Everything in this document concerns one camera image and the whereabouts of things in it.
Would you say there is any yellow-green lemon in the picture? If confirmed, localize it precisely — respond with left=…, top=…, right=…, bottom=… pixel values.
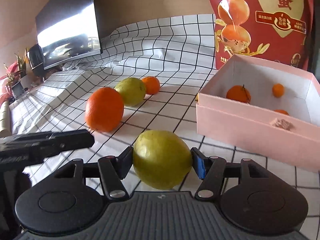
left=133, top=130, right=193, bottom=190

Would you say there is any small kumquat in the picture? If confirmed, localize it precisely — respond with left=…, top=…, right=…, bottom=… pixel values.
left=272, top=83, right=285, bottom=98

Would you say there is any mandarin behind pear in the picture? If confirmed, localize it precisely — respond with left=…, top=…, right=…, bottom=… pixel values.
left=142, top=76, right=160, bottom=95

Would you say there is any mandarin in box front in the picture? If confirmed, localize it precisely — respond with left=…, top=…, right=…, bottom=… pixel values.
left=274, top=109, right=289, bottom=115

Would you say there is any large orange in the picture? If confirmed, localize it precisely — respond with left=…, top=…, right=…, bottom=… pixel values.
left=85, top=87, right=124, bottom=132

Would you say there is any pink cardboard box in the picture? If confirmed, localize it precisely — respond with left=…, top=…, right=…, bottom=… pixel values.
left=196, top=55, right=319, bottom=172

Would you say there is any white checkered tablecloth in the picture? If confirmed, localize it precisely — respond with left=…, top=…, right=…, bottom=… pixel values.
left=10, top=14, right=319, bottom=239

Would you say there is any black desk item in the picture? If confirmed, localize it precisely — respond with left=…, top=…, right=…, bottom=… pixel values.
left=27, top=44, right=46, bottom=80

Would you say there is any red snack bag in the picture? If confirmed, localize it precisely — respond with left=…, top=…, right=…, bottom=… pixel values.
left=209, top=0, right=313, bottom=70

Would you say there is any potted plant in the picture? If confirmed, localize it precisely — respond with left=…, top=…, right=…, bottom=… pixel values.
left=1, top=49, right=29, bottom=96

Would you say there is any mandarin with stem in box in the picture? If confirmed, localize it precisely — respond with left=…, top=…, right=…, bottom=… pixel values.
left=226, top=85, right=251, bottom=103

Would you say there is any yellow-green pear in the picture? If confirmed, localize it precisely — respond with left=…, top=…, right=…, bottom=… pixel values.
left=114, top=77, right=146, bottom=106

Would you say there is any computer monitor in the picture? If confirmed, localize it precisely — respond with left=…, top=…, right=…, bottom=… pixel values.
left=35, top=0, right=102, bottom=70

